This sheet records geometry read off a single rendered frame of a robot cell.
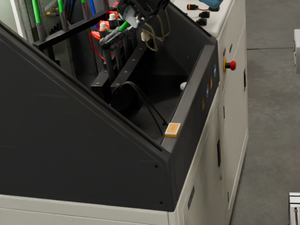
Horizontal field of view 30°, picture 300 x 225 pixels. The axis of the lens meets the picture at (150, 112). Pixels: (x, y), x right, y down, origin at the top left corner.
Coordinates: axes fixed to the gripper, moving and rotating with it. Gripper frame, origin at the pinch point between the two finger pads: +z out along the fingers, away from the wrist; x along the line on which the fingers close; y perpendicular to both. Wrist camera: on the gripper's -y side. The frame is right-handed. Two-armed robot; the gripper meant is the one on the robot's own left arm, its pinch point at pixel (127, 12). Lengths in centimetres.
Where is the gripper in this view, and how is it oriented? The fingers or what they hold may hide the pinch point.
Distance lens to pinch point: 142.1
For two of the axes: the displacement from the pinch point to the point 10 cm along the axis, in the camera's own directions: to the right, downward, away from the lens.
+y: 6.4, 7.6, -0.9
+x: 7.3, -5.8, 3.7
